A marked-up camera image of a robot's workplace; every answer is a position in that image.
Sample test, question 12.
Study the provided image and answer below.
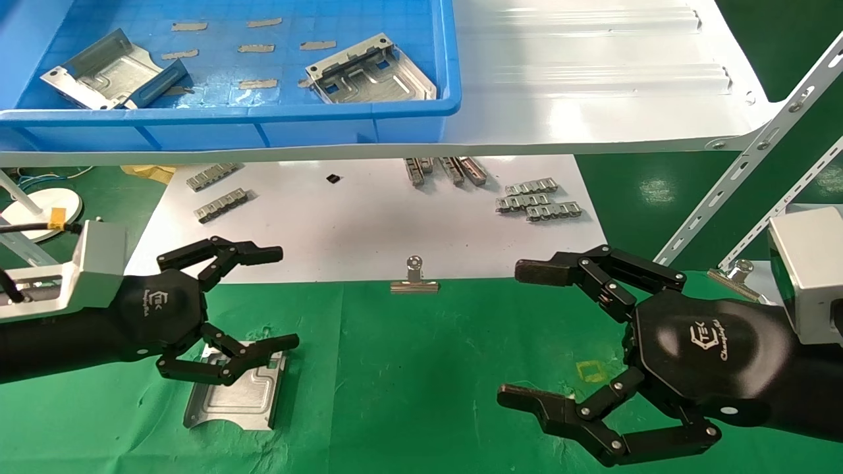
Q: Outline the black cable with yellow tag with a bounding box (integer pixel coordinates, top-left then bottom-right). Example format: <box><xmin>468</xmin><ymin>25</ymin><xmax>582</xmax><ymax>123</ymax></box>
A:
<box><xmin>0</xmin><ymin>207</ymin><xmax>84</xmax><ymax>238</ymax></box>

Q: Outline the white metal shelf panel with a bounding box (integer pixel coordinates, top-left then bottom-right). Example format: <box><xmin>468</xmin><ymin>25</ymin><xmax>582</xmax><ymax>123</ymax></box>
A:
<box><xmin>0</xmin><ymin>0</ymin><xmax>786</xmax><ymax>168</ymax></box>

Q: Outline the white slotted angle strut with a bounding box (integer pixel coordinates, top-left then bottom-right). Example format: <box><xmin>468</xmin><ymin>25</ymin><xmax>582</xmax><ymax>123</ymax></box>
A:
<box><xmin>717</xmin><ymin>135</ymin><xmax>843</xmax><ymax>271</ymax></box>
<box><xmin>653</xmin><ymin>49</ymin><xmax>843</xmax><ymax>268</ymax></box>

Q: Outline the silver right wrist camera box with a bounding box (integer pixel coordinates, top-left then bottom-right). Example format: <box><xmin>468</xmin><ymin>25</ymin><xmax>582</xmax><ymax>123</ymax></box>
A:
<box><xmin>767</xmin><ymin>205</ymin><xmax>843</xmax><ymax>347</ymax></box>

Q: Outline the white round lamp base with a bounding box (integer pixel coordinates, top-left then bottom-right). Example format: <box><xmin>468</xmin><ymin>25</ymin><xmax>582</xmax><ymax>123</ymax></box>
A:
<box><xmin>0</xmin><ymin>170</ymin><xmax>84</xmax><ymax>226</ymax></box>

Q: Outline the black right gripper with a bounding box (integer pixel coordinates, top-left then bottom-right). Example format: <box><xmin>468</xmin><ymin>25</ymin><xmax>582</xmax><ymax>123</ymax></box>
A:
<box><xmin>497</xmin><ymin>244</ymin><xmax>802</xmax><ymax>469</ymax></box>

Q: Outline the silver binder clip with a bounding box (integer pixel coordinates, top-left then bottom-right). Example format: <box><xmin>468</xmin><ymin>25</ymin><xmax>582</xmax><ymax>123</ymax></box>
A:
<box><xmin>707</xmin><ymin>259</ymin><xmax>766</xmax><ymax>303</ymax></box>
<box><xmin>390</xmin><ymin>255</ymin><xmax>440</xmax><ymax>294</ymax></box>

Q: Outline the blue plastic bin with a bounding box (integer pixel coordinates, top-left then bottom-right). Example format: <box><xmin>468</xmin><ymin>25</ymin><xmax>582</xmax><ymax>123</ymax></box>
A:
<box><xmin>0</xmin><ymin>0</ymin><xmax>462</xmax><ymax>154</ymax></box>

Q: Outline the white paper sheet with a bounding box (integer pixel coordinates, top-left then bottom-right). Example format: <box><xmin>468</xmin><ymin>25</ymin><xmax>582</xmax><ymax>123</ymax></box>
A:
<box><xmin>117</xmin><ymin>155</ymin><xmax>608</xmax><ymax>286</ymax></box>

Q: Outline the stamped sheet metal part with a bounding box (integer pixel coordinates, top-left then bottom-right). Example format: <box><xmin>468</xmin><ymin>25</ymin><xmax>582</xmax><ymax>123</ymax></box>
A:
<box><xmin>305</xmin><ymin>33</ymin><xmax>438</xmax><ymax>105</ymax></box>
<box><xmin>40</xmin><ymin>28</ymin><xmax>190</xmax><ymax>111</ymax></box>
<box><xmin>182</xmin><ymin>340</ymin><xmax>289</xmax><ymax>433</ymax></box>

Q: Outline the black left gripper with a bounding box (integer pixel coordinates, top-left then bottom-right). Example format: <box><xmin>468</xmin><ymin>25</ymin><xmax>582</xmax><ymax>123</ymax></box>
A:
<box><xmin>112</xmin><ymin>235</ymin><xmax>301</xmax><ymax>388</ymax></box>

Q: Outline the yellow crumpled tape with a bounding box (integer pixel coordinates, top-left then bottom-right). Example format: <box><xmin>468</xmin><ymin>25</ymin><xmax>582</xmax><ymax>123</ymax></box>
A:
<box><xmin>121</xmin><ymin>165</ymin><xmax>177</xmax><ymax>184</ymax></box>

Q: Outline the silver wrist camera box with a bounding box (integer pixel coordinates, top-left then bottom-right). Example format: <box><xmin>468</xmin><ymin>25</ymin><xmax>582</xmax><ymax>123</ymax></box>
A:
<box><xmin>767</xmin><ymin>205</ymin><xmax>843</xmax><ymax>347</ymax></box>
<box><xmin>0</xmin><ymin>220</ymin><xmax>128</xmax><ymax>323</ymax></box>

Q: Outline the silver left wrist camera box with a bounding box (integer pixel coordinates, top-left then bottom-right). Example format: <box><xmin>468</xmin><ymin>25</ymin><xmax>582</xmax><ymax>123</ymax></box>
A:
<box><xmin>0</xmin><ymin>220</ymin><xmax>128</xmax><ymax>323</ymax></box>

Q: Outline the green cloth mat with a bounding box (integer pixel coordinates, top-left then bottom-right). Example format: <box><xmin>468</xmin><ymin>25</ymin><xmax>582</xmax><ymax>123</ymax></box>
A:
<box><xmin>0</xmin><ymin>269</ymin><xmax>843</xmax><ymax>474</ymax></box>

